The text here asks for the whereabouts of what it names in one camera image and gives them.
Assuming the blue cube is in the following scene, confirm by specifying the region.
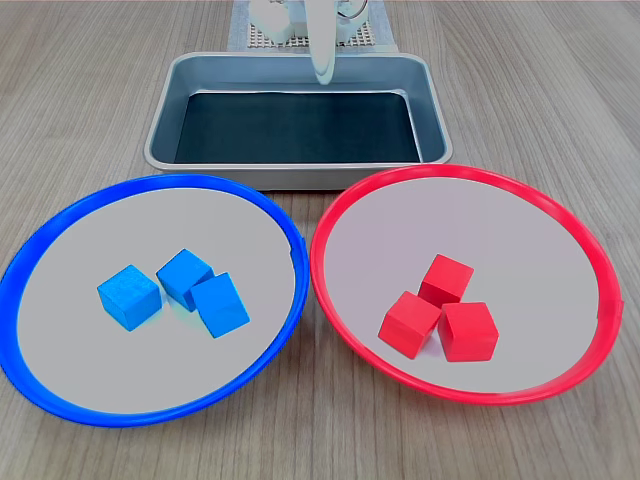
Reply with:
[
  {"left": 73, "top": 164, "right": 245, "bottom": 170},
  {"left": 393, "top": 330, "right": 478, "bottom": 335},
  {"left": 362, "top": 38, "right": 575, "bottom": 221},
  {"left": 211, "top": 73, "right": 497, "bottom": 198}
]
[
  {"left": 190, "top": 271, "right": 251, "bottom": 340},
  {"left": 155, "top": 248, "right": 216, "bottom": 314},
  {"left": 96, "top": 264, "right": 164, "bottom": 333}
]

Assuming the red-rimmed white plate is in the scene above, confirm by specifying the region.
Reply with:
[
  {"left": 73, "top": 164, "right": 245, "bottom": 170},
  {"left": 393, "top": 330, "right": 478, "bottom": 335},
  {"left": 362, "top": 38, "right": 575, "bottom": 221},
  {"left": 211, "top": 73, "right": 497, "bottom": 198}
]
[{"left": 309, "top": 163, "right": 625, "bottom": 407}]

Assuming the black tray mat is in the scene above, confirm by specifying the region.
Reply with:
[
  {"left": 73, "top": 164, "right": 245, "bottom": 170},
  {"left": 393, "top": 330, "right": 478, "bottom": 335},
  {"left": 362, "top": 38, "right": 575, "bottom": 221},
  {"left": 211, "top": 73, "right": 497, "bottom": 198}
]
[{"left": 173, "top": 89, "right": 424, "bottom": 165}]

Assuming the blue-rimmed white plate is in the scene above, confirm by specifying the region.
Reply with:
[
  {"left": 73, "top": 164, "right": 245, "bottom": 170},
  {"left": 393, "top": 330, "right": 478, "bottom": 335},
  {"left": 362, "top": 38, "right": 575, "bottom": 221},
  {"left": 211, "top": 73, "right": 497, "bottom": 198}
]
[{"left": 0, "top": 173, "right": 310, "bottom": 430}]

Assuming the red cube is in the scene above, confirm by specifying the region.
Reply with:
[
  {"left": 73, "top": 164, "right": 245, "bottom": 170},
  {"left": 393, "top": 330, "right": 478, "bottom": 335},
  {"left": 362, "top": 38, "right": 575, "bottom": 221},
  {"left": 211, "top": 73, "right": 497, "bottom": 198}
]
[
  {"left": 377, "top": 290, "right": 444, "bottom": 361},
  {"left": 438, "top": 301, "right": 501, "bottom": 363},
  {"left": 418, "top": 253, "right": 475, "bottom": 309}
]

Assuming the steel tray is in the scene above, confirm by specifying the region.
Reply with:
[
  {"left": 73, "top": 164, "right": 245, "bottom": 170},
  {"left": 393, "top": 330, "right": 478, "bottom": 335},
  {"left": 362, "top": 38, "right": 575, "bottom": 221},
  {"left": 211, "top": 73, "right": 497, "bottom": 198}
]
[{"left": 143, "top": 51, "right": 455, "bottom": 192}]

